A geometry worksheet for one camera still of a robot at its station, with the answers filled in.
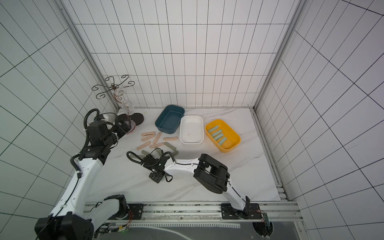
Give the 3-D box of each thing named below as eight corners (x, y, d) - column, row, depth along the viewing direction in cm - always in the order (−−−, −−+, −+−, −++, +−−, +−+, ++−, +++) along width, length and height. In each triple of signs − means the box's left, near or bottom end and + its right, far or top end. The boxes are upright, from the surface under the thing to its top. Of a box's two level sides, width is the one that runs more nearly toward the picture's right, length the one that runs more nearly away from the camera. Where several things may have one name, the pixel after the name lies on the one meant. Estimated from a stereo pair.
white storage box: (179, 147, 99) (178, 142, 94) (181, 120, 114) (180, 115, 109) (204, 147, 99) (204, 142, 94) (202, 120, 114) (203, 115, 109)
